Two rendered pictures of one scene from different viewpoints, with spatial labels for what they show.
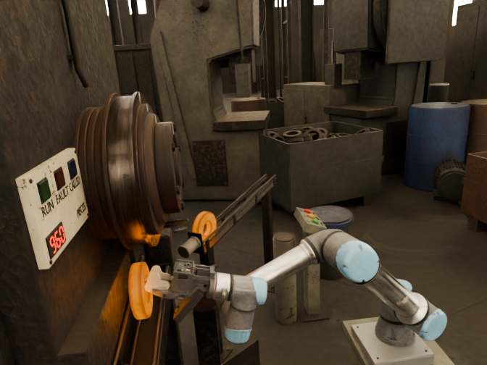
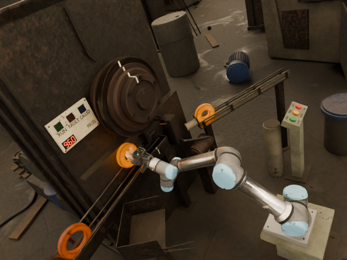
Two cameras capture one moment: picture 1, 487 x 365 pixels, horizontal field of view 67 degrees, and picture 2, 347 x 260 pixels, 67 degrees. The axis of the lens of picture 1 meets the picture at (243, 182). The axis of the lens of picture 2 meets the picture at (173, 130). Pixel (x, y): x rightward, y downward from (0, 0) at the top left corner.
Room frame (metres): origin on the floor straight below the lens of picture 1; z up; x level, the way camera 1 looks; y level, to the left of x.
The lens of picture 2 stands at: (0.32, -0.92, 1.76)
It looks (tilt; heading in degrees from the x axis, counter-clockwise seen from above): 34 degrees down; 51
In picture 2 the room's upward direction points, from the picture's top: 21 degrees counter-clockwise
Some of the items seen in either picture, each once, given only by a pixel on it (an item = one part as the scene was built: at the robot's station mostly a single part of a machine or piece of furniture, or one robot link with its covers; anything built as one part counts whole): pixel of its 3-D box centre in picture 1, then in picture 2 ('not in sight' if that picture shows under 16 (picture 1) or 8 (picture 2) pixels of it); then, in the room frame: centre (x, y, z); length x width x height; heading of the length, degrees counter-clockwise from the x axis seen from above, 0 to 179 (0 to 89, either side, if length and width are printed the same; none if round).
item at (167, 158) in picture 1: (171, 167); (142, 98); (1.10, 0.22, 1.11); 0.28 x 0.06 x 0.28; 5
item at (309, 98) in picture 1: (318, 122); not in sight; (5.34, -1.14, 0.55); 1.10 x 0.53 x 1.10; 25
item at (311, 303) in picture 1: (311, 264); (297, 144); (1.84, -0.35, 0.31); 0.24 x 0.16 x 0.62; 5
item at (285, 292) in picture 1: (285, 279); (273, 149); (1.78, -0.20, 0.26); 0.12 x 0.12 x 0.52
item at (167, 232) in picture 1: (161, 258); (171, 129); (1.33, 0.35, 0.68); 0.11 x 0.08 x 0.24; 95
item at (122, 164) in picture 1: (139, 170); (130, 97); (1.10, 0.32, 1.11); 0.47 x 0.06 x 0.47; 5
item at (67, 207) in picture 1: (59, 200); (74, 125); (0.75, 0.40, 1.15); 0.26 x 0.02 x 0.18; 5
